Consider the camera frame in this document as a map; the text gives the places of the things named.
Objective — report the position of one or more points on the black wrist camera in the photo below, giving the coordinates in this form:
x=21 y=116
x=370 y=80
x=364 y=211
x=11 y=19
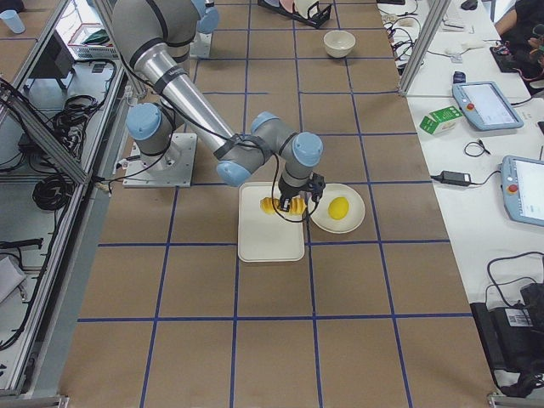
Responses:
x=317 y=185

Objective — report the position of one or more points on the far blue teach pendant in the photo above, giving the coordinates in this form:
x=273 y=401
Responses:
x=485 y=106

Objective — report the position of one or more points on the white ceramic bowl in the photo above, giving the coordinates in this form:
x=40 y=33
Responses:
x=339 y=44

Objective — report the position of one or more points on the blue teach pendant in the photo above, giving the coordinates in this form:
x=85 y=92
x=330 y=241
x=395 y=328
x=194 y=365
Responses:
x=522 y=189
x=485 y=106

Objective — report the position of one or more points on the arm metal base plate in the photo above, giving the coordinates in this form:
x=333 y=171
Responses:
x=200 y=48
x=174 y=169

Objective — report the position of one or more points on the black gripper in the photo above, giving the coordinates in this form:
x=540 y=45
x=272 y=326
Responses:
x=287 y=195

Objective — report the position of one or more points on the black power adapter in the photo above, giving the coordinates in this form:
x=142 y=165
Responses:
x=452 y=178

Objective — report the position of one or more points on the striped bread roll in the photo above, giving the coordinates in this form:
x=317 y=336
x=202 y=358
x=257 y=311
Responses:
x=270 y=205

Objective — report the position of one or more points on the yellow lemon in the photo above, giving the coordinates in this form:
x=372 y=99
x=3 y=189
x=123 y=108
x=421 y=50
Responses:
x=338 y=208

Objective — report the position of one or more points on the white rectangular tray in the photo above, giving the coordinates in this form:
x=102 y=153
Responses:
x=262 y=237

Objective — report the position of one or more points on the black plate rack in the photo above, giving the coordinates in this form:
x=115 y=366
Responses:
x=316 y=22

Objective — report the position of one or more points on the near blue teach pendant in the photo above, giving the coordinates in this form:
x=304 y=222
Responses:
x=522 y=189

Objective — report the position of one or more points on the cream round plate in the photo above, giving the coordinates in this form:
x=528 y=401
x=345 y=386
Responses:
x=355 y=217

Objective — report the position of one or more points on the light blue plastic cup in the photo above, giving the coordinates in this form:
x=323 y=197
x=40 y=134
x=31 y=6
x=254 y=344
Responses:
x=12 y=20

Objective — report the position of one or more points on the white plate in rack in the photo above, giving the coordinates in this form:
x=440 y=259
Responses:
x=307 y=8

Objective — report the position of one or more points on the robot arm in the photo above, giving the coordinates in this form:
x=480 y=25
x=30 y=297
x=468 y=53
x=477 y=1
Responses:
x=146 y=32
x=209 y=16

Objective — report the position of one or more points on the green white carton box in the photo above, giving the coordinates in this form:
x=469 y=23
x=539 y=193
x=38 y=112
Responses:
x=439 y=121

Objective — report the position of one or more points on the aluminium frame post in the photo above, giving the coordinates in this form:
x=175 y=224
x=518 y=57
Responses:
x=429 y=29

